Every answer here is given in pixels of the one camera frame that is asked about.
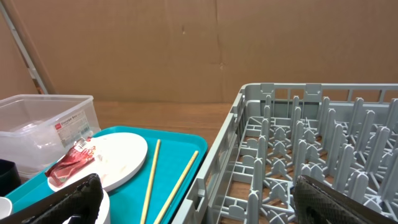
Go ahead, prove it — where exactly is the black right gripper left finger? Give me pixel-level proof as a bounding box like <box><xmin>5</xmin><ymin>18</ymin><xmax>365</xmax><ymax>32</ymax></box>
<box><xmin>1</xmin><ymin>173</ymin><xmax>104</xmax><ymax>224</ymax></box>

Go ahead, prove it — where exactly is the aluminium frame post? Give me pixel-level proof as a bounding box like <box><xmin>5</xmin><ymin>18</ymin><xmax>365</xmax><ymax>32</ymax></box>
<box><xmin>1</xmin><ymin>1</ymin><xmax>49</xmax><ymax>95</ymax></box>

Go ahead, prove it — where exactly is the teal plastic tray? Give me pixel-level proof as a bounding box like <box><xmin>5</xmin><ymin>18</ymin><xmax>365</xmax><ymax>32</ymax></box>
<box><xmin>5</xmin><ymin>125</ymin><xmax>208</xmax><ymax>224</ymax></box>

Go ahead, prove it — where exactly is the grey dish rack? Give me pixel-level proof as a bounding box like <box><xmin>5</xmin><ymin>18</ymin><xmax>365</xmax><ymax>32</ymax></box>
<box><xmin>173</xmin><ymin>83</ymin><xmax>397</xmax><ymax>223</ymax></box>

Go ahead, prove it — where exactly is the red snack wrapper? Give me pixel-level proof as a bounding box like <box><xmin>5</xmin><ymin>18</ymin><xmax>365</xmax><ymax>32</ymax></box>
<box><xmin>45</xmin><ymin>138</ymin><xmax>96</xmax><ymax>187</ymax></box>

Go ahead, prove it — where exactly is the grey bowl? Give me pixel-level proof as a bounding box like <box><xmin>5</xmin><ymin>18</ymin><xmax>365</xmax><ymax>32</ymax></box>
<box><xmin>0</xmin><ymin>197</ymin><xmax>13</xmax><ymax>219</ymax></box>

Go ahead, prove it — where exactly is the clear plastic storage box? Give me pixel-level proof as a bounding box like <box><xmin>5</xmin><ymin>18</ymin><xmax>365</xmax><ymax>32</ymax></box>
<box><xmin>1</xmin><ymin>95</ymin><xmax>100</xmax><ymax>179</ymax></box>

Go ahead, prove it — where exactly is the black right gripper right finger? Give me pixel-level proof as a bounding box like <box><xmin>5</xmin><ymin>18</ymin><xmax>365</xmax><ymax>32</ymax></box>
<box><xmin>294</xmin><ymin>175</ymin><xmax>397</xmax><ymax>224</ymax></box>

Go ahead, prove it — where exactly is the black waste tray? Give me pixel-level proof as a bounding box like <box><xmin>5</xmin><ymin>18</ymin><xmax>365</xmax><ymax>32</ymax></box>
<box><xmin>0</xmin><ymin>159</ymin><xmax>22</xmax><ymax>197</ymax></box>

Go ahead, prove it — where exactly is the large white plate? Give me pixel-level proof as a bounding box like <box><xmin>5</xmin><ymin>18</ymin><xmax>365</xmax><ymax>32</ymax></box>
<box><xmin>47</xmin><ymin>133</ymin><xmax>148</xmax><ymax>192</ymax></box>

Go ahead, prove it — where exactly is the white cup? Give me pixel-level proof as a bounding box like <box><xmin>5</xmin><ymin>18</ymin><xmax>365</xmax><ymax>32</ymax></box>
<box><xmin>62</xmin><ymin>189</ymin><xmax>111</xmax><ymax>224</ymax></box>

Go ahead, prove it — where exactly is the wooden chopstick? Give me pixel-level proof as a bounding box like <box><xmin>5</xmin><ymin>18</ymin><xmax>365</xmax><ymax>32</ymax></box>
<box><xmin>140</xmin><ymin>139</ymin><xmax>161</xmax><ymax>224</ymax></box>
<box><xmin>154</xmin><ymin>151</ymin><xmax>198</xmax><ymax>224</ymax></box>

